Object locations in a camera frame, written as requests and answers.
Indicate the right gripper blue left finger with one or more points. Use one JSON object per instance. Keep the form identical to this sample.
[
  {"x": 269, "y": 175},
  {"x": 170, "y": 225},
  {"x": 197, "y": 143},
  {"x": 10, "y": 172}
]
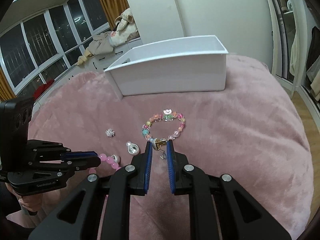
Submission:
[{"x": 139, "y": 183}]

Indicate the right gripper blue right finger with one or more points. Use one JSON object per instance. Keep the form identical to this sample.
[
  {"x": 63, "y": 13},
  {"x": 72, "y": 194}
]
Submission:
[{"x": 179, "y": 177}]

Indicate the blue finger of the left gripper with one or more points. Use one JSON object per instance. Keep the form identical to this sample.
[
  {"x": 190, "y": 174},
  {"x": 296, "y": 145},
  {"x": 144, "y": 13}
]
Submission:
[
  {"x": 79, "y": 154},
  {"x": 80, "y": 164}
]

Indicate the left human hand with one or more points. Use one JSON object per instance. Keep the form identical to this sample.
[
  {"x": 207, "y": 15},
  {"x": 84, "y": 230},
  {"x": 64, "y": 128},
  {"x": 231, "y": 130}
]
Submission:
[{"x": 31, "y": 203}]

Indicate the silver flower earring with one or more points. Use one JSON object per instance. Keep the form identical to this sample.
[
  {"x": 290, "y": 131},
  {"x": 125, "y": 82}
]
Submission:
[{"x": 110, "y": 133}]

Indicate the red cloth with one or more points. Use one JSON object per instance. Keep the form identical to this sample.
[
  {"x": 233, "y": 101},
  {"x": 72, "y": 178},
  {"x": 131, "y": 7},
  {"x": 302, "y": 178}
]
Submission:
[{"x": 39, "y": 91}]

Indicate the pink fluffy blanket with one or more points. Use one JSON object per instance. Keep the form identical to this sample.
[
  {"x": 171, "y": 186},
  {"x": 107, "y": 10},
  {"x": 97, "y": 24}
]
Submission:
[{"x": 251, "y": 130}]

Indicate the white drawer cabinet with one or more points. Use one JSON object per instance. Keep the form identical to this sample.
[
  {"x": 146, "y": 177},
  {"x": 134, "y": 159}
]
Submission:
[{"x": 95, "y": 64}]

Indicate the large window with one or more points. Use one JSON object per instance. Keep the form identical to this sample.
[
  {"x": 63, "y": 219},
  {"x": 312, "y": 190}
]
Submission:
[{"x": 42, "y": 39}]

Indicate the white storage box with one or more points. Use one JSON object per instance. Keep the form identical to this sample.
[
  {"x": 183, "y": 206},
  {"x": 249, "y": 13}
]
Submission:
[{"x": 186, "y": 64}]

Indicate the beige clothes pile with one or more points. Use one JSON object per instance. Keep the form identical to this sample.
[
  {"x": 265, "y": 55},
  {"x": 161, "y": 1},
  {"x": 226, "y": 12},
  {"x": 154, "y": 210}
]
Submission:
[{"x": 104, "y": 43}]

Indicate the hanging cream garment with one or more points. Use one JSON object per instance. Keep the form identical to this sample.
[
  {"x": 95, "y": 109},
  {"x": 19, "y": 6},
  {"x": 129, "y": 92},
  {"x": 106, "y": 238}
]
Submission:
[{"x": 294, "y": 55}]

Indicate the hanging black garment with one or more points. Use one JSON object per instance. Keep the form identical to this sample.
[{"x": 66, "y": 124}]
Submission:
[{"x": 312, "y": 64}]

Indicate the white wardrobe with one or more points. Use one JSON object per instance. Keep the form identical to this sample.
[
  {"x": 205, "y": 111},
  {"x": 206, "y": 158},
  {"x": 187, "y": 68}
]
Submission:
[{"x": 287, "y": 16}]

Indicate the black camera box left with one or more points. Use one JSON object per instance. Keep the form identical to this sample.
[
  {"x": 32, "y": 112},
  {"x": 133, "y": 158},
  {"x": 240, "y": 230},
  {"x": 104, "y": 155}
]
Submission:
[{"x": 15, "y": 117}]

